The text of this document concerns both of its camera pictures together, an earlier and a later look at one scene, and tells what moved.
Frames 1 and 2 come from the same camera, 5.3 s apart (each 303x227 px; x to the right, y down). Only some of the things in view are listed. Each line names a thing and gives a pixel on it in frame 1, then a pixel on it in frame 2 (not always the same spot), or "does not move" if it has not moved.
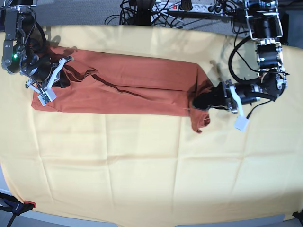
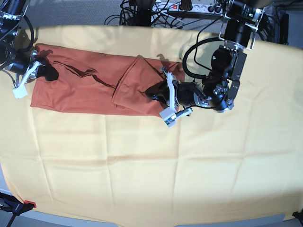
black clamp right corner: (298, 215) does not move
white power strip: (197, 8) does not move
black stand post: (144, 11) does not move
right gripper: (221, 96) -> (185, 91)
